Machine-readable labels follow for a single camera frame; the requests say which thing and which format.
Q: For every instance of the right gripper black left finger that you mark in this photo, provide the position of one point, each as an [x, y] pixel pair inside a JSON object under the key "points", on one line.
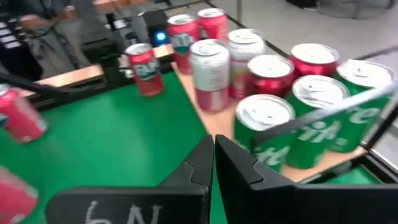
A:
{"points": [[140, 205]]}

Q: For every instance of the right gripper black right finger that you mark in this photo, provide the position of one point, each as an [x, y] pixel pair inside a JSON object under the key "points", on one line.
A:
{"points": [[280, 205]]}

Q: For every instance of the light wooden shelf board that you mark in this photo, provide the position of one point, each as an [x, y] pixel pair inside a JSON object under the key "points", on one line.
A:
{"points": [[219, 123]]}

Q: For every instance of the green table mat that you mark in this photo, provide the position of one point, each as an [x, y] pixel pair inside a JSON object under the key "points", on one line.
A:
{"points": [[109, 140]]}

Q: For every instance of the red soda can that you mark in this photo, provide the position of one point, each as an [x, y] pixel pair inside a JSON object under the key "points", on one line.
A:
{"points": [[18, 115]]}

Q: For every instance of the black device blue light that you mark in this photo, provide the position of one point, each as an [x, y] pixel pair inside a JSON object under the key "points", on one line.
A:
{"points": [[158, 35]]}

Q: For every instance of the person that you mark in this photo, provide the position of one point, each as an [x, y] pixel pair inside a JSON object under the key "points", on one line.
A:
{"points": [[62, 40]]}

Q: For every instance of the black keyboard white keys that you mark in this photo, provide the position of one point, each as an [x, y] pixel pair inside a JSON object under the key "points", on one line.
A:
{"points": [[9, 34]]}

